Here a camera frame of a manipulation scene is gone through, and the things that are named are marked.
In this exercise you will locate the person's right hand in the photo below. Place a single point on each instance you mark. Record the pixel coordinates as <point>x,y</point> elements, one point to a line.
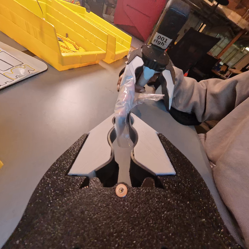
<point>119,82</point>

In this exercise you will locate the pile of yellow parts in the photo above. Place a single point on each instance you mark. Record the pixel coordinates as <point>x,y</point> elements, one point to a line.
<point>70,44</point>

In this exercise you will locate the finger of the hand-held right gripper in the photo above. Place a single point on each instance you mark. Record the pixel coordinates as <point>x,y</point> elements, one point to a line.
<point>168,83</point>
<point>134,72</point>

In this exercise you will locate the black office chair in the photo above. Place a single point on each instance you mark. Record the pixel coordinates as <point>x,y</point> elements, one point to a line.
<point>190,50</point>

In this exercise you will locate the red plastic bin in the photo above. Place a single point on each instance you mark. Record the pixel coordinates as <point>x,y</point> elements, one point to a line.
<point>140,17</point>

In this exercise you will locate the person's right forearm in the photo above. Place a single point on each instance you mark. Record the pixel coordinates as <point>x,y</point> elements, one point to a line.
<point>210,95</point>

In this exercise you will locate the clear plastic bag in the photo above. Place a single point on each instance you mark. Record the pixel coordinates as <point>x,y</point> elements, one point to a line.
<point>124,105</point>

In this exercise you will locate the person's beige sweatshirt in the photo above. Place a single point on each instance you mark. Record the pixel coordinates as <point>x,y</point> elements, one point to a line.
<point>233,155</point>

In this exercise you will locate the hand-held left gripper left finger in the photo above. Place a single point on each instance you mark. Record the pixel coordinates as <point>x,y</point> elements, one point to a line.
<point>91,153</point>

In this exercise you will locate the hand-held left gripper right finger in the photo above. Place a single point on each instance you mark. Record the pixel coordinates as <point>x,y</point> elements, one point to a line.
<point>153,153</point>

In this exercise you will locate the black textured pad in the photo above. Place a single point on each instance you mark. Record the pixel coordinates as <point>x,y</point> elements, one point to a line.
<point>184,116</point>

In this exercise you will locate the yellow divided bin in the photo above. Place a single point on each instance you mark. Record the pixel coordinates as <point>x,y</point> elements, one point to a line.
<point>39,39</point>

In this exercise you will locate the white sticker sheet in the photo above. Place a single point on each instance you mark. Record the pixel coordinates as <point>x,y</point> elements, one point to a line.
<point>11,68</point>

